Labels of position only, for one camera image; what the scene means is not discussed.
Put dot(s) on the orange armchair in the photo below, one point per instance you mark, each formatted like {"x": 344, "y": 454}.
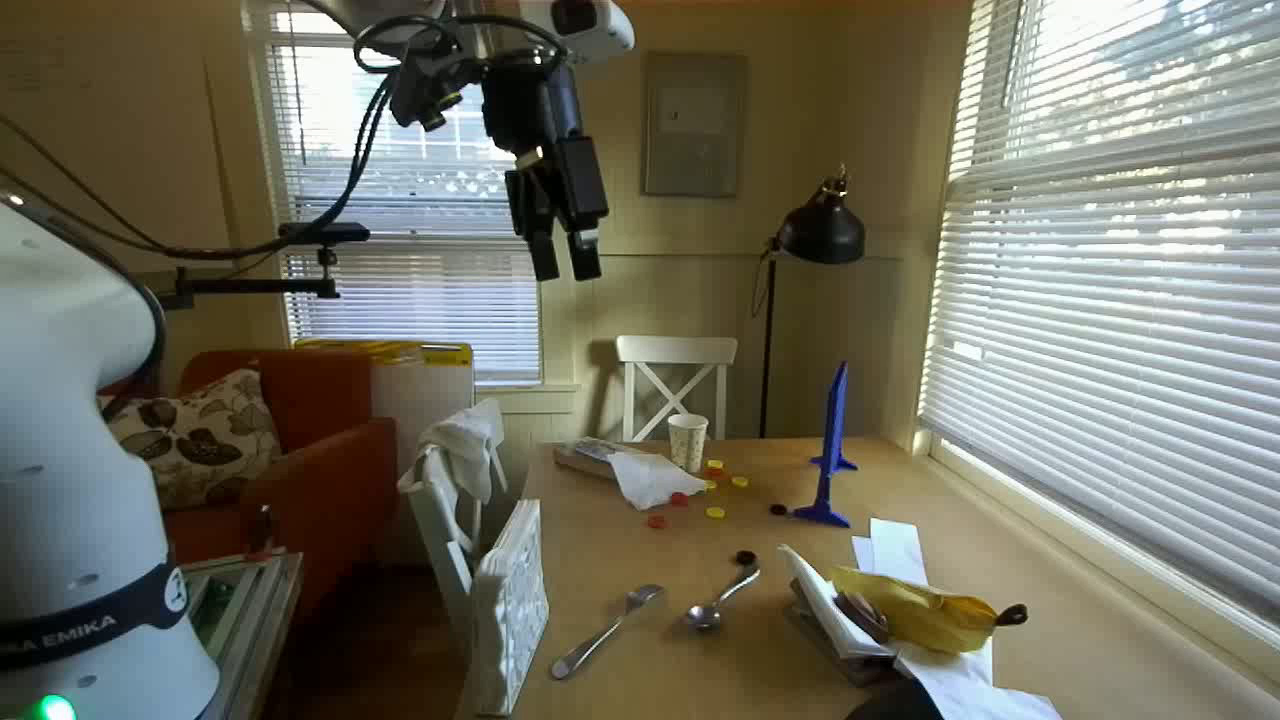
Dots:
{"x": 332, "y": 486}

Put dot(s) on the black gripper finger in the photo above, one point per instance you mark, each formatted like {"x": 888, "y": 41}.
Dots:
{"x": 540, "y": 252}
{"x": 585, "y": 252}

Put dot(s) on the grey wall panel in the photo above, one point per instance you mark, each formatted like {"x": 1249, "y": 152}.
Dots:
{"x": 695, "y": 127}

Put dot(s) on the white papers pile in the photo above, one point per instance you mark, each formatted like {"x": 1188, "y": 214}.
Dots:
{"x": 954, "y": 685}

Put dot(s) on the children's picture book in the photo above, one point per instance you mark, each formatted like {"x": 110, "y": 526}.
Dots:
{"x": 593, "y": 457}

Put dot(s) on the far white chair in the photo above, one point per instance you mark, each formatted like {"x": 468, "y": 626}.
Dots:
{"x": 671, "y": 374}

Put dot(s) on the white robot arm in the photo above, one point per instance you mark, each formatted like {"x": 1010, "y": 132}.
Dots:
{"x": 95, "y": 609}

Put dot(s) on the white dotted paper cup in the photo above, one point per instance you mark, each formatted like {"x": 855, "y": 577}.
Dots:
{"x": 684, "y": 441}

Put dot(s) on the window blinds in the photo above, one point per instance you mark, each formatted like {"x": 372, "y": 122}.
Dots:
{"x": 1104, "y": 307}

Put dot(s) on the white wooden chair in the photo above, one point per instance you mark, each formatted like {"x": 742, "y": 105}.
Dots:
{"x": 454, "y": 531}

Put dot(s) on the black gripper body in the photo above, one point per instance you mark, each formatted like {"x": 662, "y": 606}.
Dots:
{"x": 535, "y": 112}

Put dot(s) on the patterned cushion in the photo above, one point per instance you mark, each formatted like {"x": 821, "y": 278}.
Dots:
{"x": 203, "y": 444}

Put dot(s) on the blue connect four grid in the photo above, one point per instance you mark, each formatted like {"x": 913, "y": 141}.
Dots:
{"x": 829, "y": 457}

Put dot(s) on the silver spoon far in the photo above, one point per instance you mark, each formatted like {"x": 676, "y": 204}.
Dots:
{"x": 711, "y": 614}

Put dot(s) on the yellow banana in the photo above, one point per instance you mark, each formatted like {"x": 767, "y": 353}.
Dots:
{"x": 931, "y": 618}

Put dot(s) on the silver spoon near edge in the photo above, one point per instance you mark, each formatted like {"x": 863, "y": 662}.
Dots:
{"x": 585, "y": 648}

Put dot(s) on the black desk lamp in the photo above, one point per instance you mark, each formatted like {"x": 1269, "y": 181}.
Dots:
{"x": 819, "y": 229}

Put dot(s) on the white paper napkin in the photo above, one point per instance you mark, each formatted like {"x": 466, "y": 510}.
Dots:
{"x": 648, "y": 481}

